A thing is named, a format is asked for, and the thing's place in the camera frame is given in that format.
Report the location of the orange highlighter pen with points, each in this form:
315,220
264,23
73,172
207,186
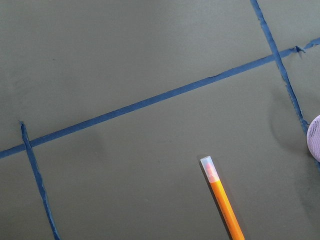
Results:
222,199

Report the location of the pink mesh pen holder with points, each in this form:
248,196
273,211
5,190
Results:
313,138

